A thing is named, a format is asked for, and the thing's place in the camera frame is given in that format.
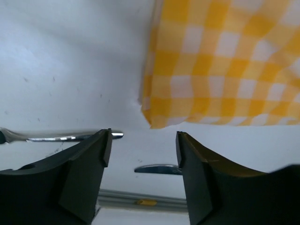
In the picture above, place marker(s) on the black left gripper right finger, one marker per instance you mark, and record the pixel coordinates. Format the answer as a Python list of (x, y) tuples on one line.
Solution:
[(222, 192)]

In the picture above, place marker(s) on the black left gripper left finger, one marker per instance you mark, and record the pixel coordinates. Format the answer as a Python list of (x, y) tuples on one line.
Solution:
[(59, 190)]

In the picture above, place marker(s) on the silver table knife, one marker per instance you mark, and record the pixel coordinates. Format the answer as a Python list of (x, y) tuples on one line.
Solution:
[(159, 169)]

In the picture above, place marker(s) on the silver fork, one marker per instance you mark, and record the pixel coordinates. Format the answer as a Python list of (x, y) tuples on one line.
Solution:
[(9, 136)]

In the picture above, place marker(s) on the yellow white checkered cloth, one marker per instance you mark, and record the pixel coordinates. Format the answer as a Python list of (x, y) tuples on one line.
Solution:
[(223, 62)]

